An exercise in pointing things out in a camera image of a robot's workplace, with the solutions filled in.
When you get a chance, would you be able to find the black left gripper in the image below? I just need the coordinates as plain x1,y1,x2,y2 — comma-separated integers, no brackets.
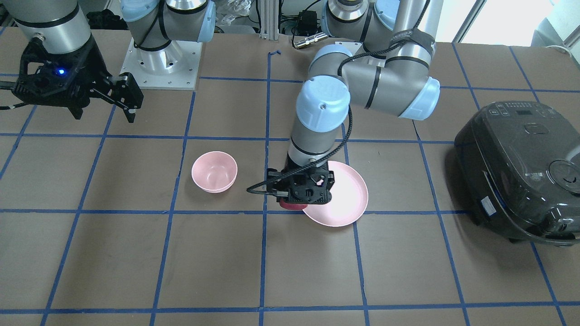
266,163,335,204

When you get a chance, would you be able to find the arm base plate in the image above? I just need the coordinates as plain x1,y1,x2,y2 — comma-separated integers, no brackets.
120,40,204,91

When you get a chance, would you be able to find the dark grey rice cooker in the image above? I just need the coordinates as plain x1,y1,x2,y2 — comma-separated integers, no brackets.
455,101,580,246

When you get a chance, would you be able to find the aluminium frame post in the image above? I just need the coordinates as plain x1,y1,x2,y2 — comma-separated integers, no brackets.
257,0,280,42

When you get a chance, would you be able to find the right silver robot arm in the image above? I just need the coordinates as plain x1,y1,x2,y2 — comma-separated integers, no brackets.
1,0,216,123

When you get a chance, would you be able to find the pink plate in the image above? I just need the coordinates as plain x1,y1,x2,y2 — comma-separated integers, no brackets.
303,161,368,227

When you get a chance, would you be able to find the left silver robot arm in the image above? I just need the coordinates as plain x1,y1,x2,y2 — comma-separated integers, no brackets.
247,0,443,209

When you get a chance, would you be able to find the small pink bowl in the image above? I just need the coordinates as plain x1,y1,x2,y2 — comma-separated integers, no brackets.
191,151,238,193

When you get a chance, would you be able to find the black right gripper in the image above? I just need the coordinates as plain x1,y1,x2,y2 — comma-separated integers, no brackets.
11,36,144,124

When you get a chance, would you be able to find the red apple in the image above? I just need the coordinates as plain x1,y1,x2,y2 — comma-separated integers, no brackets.
278,199,308,211

